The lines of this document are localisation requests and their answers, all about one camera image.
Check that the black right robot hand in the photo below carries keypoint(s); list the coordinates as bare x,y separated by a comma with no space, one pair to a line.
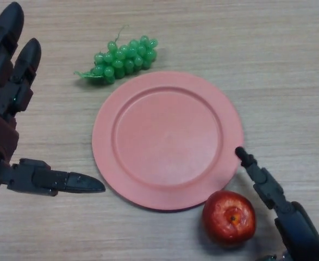
303,233

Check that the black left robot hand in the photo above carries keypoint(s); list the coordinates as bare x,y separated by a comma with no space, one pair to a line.
1,136

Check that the red apple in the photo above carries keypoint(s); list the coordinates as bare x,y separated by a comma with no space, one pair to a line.
224,220

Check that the pink round plate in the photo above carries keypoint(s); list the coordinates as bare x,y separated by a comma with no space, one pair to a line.
164,141

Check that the green grape bunch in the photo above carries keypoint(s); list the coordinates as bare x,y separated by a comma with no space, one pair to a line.
121,58

